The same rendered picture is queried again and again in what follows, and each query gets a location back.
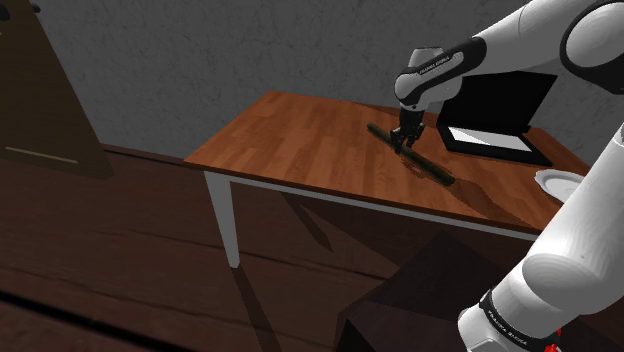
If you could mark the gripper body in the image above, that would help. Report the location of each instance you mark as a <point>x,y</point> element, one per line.
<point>412,119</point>

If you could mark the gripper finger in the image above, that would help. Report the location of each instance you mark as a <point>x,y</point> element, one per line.
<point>397,139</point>
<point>415,136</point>

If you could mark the dark green long rod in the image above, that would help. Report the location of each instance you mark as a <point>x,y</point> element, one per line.
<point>429,168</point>

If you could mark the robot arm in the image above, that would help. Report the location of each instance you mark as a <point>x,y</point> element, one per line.
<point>560,273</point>

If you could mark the black open laptop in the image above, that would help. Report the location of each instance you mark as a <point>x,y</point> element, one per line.
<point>492,102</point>

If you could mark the wooden table with white legs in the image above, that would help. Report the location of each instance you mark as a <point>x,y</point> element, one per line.
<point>292,136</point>

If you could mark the white plate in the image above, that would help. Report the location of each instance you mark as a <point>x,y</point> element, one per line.
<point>558,184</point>

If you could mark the brown wooden door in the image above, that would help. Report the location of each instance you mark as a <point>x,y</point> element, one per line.
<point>39,97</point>

